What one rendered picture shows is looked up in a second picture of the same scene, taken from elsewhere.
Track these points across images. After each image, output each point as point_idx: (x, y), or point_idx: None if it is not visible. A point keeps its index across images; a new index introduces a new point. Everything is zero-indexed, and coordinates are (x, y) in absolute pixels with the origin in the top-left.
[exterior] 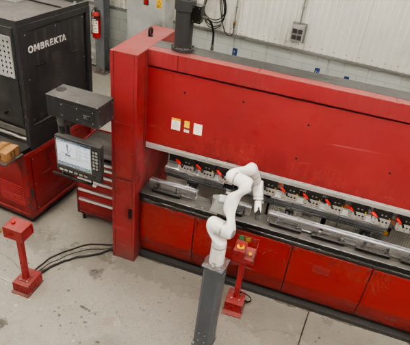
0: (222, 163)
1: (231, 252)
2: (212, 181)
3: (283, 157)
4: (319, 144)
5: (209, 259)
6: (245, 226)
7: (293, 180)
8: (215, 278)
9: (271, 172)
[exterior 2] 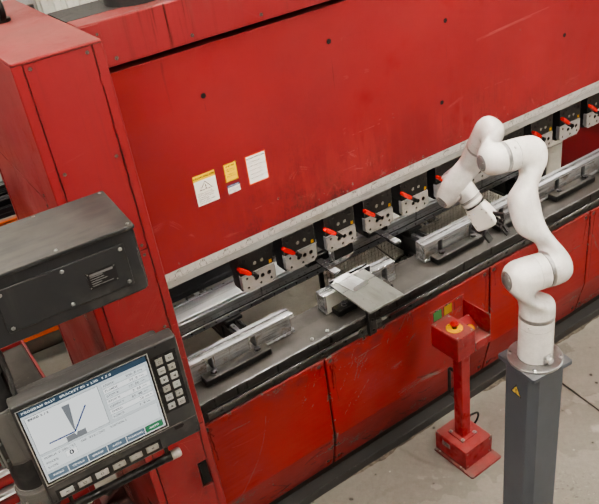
0: (324, 208)
1: (403, 370)
2: (275, 281)
3: (422, 114)
4: (468, 49)
5: (534, 356)
6: (412, 299)
7: (447, 149)
8: (560, 381)
9: (411, 160)
